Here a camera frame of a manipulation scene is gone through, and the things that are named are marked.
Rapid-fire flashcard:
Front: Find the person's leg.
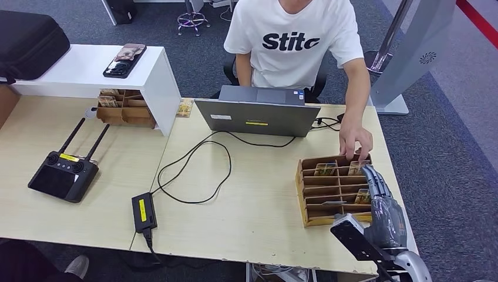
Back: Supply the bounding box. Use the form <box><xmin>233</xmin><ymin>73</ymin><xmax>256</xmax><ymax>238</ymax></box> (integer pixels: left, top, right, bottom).
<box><xmin>0</xmin><ymin>239</ymin><xmax>85</xmax><ymax>282</ymax></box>

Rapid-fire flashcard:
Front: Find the black drive cable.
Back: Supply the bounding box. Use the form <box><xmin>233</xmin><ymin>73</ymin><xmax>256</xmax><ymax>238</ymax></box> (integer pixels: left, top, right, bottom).
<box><xmin>309</xmin><ymin>116</ymin><xmax>343</xmax><ymax>132</ymax></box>

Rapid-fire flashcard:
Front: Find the grey laptop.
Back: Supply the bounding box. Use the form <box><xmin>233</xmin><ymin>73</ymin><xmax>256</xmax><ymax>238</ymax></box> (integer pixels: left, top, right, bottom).
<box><xmin>194</xmin><ymin>85</ymin><xmax>322</xmax><ymax>138</ymax></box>

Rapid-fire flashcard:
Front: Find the black smartphone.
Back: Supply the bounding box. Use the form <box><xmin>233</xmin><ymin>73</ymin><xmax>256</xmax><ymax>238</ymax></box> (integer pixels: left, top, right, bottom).
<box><xmin>103</xmin><ymin>43</ymin><xmax>148</xmax><ymax>79</ymax></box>

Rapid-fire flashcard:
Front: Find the black carrying case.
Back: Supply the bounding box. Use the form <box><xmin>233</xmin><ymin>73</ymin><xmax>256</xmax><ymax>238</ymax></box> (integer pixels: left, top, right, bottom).
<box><xmin>0</xmin><ymin>10</ymin><xmax>72</xmax><ymax>85</ymax></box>

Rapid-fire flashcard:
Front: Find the black remote controller with antennas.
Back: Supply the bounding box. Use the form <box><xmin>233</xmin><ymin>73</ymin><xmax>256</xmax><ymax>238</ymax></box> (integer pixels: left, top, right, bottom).
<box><xmin>28</xmin><ymin>117</ymin><xmax>111</xmax><ymax>204</ymax></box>

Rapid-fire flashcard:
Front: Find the black power adapter yellow label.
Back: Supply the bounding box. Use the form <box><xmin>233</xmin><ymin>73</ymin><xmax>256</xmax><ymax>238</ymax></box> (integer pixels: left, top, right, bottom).
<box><xmin>131</xmin><ymin>192</ymin><xmax>159</xmax><ymax>234</ymax></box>

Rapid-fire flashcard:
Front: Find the red barrier belt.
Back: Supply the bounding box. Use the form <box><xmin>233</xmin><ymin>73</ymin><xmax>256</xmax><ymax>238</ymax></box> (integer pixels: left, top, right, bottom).
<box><xmin>455</xmin><ymin>0</ymin><xmax>498</xmax><ymax>51</ymax></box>

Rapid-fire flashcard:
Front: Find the black mains cable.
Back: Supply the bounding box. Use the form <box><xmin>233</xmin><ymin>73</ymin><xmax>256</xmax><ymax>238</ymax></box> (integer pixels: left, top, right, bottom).
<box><xmin>143</xmin><ymin>228</ymin><xmax>165</xmax><ymax>266</ymax></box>

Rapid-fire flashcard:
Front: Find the chrome stanchion post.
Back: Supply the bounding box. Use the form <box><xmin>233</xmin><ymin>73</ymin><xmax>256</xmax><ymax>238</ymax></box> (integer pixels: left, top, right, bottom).
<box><xmin>364</xmin><ymin>0</ymin><xmax>413</xmax><ymax>75</ymax></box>

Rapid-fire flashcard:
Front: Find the grey shoe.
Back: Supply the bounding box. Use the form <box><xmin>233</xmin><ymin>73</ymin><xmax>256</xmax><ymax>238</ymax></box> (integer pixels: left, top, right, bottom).
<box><xmin>64</xmin><ymin>254</ymin><xmax>90</xmax><ymax>280</ymax></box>

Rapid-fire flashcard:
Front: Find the person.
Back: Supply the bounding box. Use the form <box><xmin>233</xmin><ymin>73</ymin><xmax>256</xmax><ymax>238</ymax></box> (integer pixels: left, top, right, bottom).
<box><xmin>223</xmin><ymin>0</ymin><xmax>374</xmax><ymax>161</ymax></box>

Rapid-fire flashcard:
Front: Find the white floor cable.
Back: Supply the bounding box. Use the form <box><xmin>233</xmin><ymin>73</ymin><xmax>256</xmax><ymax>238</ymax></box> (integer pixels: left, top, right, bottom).
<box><xmin>218</xmin><ymin>4</ymin><xmax>239</xmax><ymax>24</ymax></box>

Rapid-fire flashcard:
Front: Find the white power strip with cables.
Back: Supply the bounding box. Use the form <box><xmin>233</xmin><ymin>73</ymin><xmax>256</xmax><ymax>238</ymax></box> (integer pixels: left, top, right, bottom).
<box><xmin>248</xmin><ymin>264</ymin><xmax>312</xmax><ymax>282</ymax></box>

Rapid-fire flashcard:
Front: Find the patterned card stack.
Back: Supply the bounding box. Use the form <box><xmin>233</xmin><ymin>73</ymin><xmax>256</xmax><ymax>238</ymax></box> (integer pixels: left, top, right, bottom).
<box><xmin>97</xmin><ymin>89</ymin><xmax>120</xmax><ymax>109</ymax></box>

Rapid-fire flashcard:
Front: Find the person's left hand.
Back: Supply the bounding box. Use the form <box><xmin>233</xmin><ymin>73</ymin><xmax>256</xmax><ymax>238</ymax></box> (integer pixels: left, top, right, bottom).
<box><xmin>338</xmin><ymin>112</ymin><xmax>374</xmax><ymax>162</ymax></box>

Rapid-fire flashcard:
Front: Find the black office chair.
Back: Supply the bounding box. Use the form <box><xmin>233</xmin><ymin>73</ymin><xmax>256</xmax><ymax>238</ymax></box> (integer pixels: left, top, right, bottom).
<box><xmin>223</xmin><ymin>52</ymin><xmax>329</xmax><ymax>104</ymax></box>

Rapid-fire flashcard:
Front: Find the small cardboard card organizer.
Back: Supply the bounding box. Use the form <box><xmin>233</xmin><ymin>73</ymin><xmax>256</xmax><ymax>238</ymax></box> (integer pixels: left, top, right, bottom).
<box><xmin>96</xmin><ymin>89</ymin><xmax>157</xmax><ymax>130</ymax></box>

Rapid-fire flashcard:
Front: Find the white shelf riser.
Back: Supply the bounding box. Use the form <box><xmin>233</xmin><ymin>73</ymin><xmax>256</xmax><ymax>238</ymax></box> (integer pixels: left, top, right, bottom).
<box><xmin>6</xmin><ymin>43</ymin><xmax>183</xmax><ymax>137</ymax></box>

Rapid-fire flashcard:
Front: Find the black computer tower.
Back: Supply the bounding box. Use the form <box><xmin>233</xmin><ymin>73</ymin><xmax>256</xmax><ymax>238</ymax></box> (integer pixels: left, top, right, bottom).
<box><xmin>102</xmin><ymin>0</ymin><xmax>137</xmax><ymax>26</ymax></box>

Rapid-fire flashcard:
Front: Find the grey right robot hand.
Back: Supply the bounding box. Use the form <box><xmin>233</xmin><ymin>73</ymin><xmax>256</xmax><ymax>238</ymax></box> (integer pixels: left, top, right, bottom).
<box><xmin>359</xmin><ymin>163</ymin><xmax>408</xmax><ymax>251</ymax></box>

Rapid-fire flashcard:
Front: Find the chrome stool base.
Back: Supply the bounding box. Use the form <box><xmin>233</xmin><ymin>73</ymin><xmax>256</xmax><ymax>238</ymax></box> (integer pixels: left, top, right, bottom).
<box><xmin>177</xmin><ymin>0</ymin><xmax>211</xmax><ymax>38</ymax></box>

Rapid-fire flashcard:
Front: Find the large cardboard card organizer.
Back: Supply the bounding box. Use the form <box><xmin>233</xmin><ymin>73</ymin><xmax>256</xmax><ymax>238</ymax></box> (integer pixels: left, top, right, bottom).
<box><xmin>295</xmin><ymin>153</ymin><xmax>374</xmax><ymax>229</ymax></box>

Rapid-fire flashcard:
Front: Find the grey kiosk stand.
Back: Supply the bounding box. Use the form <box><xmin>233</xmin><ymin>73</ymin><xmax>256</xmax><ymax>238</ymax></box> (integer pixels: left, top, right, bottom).
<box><xmin>367</xmin><ymin>0</ymin><xmax>456</xmax><ymax>116</ymax></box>

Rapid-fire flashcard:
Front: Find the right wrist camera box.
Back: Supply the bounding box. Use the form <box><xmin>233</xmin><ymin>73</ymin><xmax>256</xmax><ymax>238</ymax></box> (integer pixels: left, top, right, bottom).
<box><xmin>329</xmin><ymin>213</ymin><xmax>395</xmax><ymax>263</ymax></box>

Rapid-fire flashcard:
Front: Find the black laptop power cable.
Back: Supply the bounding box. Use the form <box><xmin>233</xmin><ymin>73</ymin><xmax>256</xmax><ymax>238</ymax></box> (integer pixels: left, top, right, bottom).
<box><xmin>150</xmin><ymin>130</ymin><xmax>297</xmax><ymax>206</ymax></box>

